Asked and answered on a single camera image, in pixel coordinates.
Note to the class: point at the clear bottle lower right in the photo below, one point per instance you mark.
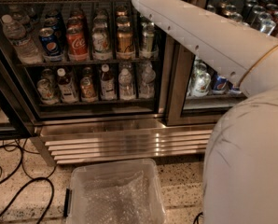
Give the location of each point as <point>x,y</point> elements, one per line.
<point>146,84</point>

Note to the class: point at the small clear water bottle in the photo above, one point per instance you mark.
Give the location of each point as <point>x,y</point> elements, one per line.
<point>126,87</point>

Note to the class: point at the white green can right door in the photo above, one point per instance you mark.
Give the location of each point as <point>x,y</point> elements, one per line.
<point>200,84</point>

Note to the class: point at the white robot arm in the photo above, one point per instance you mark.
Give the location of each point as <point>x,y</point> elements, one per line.
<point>240,172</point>

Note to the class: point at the brown tea bottle white label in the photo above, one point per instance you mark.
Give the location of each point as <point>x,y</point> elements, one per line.
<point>67,86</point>

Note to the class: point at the red coca-cola can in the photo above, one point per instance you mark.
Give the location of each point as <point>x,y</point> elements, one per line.
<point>77,46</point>

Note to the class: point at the gold soda can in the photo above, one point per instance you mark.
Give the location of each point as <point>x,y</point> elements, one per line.
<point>125,46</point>

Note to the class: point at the left pepsi can right door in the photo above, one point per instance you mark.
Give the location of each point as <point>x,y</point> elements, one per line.
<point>219,84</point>

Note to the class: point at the bubble wrap sheet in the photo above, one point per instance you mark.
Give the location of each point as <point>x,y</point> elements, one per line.
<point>118,201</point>

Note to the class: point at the pepsi can door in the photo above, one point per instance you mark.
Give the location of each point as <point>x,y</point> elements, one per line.
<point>234,89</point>
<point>219,84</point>

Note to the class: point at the silver green soda can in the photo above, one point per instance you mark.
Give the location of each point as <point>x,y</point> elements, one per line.
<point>148,41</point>

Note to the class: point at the dark juice bottle white cap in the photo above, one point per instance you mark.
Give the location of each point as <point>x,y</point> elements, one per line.
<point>107,83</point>

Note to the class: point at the green white soda can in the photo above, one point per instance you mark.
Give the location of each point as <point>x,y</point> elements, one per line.
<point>101,44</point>

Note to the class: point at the green label can lower shelf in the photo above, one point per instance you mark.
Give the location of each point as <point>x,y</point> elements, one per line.
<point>47,92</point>

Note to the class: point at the stainless steel glass-door fridge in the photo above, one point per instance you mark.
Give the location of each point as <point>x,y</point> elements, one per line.
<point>173,122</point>

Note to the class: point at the front pepsi can middle shelf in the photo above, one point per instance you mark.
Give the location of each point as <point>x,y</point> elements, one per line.
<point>49,42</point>

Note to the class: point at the clear plastic storage bin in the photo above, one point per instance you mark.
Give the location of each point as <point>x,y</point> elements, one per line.
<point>76,203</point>

